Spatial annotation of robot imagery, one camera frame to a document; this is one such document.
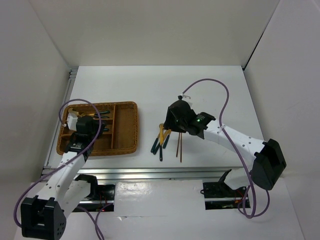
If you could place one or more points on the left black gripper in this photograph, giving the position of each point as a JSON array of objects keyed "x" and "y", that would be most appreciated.
[{"x": 101, "y": 131}]

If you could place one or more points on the aluminium table rail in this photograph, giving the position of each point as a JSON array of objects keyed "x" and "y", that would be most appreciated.
[{"x": 153, "y": 174}]

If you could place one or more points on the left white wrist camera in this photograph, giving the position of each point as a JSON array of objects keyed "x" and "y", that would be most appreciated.
[{"x": 71, "y": 122}]

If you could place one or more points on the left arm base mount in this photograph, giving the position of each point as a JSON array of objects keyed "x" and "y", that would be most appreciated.
[{"x": 101, "y": 196}]

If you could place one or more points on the wicker cutlery tray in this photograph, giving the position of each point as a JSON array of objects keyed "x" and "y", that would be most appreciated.
[{"x": 123, "y": 136}]

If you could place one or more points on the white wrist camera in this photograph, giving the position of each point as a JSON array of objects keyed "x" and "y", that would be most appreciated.
[
  {"x": 183, "y": 96},
  {"x": 71, "y": 122}
]

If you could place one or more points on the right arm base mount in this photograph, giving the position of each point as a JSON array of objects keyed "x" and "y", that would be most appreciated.
[{"x": 219, "y": 196}]

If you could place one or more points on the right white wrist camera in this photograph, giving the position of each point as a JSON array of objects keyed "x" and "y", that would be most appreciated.
[{"x": 183, "y": 96}]

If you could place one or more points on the copper chopstick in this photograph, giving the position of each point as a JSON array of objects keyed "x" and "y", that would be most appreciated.
[
  {"x": 180, "y": 148},
  {"x": 178, "y": 144}
]

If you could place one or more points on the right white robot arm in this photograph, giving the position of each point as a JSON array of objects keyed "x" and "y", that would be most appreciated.
[{"x": 264, "y": 160}]

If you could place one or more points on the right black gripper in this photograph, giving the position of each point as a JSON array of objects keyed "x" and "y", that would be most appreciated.
[{"x": 170, "y": 116}]

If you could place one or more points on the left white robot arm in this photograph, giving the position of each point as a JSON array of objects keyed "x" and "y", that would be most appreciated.
[{"x": 44, "y": 216}]

